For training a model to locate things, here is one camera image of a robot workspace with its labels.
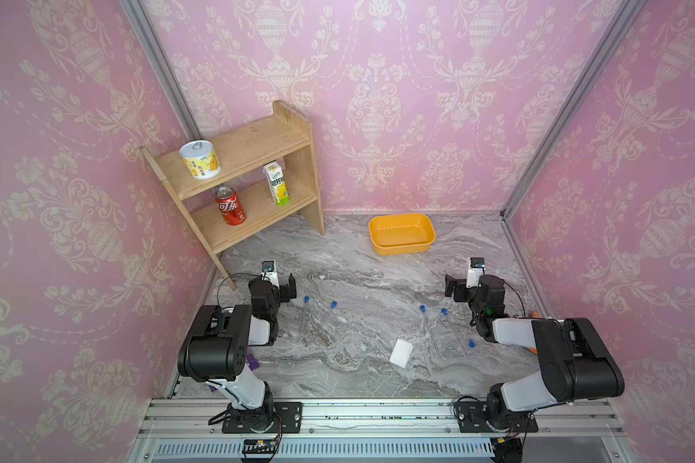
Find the test tube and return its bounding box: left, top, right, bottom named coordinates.
left=459, top=302, right=476, bottom=348
left=441, top=308, right=465, bottom=351
left=420, top=305, right=441, bottom=356
left=297, top=296, right=310, bottom=343
left=319, top=301, right=338, bottom=335

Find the yellow plastic basin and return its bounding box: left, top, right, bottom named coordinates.
left=369, top=213, right=436, bottom=256

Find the white wiping cloth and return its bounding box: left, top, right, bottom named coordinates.
left=389, top=339, right=414, bottom=368

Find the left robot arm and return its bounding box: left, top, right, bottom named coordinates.
left=178, top=274, right=303, bottom=434

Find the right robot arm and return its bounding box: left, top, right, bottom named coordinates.
left=444, top=274, right=626, bottom=431

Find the orange snack bag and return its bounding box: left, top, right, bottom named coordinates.
left=528, top=311, right=542, bottom=355

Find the purple tissue pack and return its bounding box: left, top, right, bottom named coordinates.
left=207, top=351, right=261, bottom=392

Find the red cola can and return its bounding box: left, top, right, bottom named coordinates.
left=214, top=184, right=246, bottom=226

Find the wooden two-tier shelf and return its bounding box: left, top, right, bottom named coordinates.
left=138, top=100, right=325, bottom=281

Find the green white juice carton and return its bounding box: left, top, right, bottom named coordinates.
left=264, top=161, right=290, bottom=206

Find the yellow white tin can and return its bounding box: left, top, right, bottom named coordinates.
left=179, top=140, right=221, bottom=181

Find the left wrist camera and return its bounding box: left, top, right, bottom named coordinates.
left=261, top=260, right=280, bottom=287

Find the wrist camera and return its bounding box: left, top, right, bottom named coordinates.
left=465, top=257, right=486, bottom=289
left=261, top=260, right=280, bottom=287

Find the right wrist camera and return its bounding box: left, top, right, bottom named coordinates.
left=465, top=257, right=486, bottom=289

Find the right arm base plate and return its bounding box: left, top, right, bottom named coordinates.
left=452, top=400, right=539, bottom=435

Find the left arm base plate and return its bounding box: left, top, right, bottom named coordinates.
left=221, top=401, right=304, bottom=434

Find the aluminium front rail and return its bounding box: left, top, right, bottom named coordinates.
left=129, top=397, right=638, bottom=462

